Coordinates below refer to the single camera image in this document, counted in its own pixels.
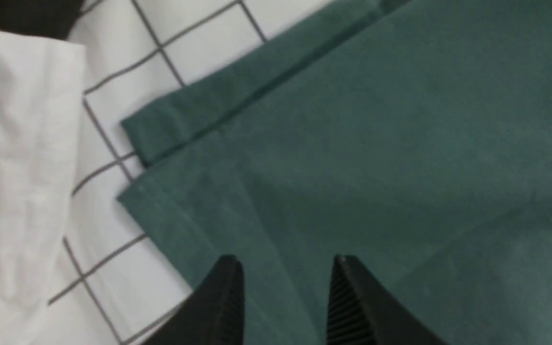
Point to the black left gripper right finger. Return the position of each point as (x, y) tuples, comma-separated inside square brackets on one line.
[(361, 311)]

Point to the dark olive garment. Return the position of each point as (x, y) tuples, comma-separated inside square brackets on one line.
[(52, 19)]

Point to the white garment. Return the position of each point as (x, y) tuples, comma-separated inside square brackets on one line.
[(41, 91)]

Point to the green long-sleeved shirt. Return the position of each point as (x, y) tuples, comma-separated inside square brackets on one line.
[(415, 135)]

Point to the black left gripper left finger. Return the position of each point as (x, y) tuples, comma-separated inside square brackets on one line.
[(214, 314)]

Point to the white grid tablecloth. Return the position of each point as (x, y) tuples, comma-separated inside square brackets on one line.
[(111, 285)]

